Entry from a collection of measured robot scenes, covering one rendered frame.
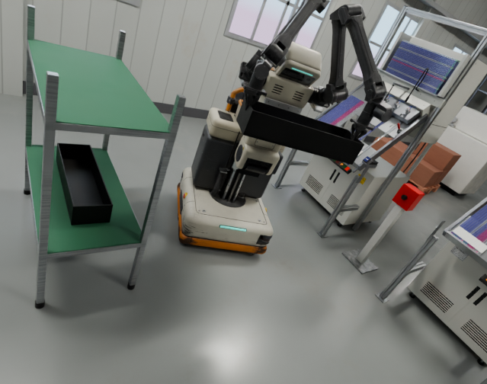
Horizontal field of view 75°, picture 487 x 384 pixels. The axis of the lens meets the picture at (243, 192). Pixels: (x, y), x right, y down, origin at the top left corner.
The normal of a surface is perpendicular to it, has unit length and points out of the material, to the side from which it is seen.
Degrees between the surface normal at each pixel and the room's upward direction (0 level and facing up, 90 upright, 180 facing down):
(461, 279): 90
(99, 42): 90
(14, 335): 0
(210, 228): 90
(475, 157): 90
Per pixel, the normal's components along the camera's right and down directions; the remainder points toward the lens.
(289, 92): 0.13, 0.68
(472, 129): -0.81, 0.01
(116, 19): 0.48, 0.60
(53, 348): 0.35, -0.80
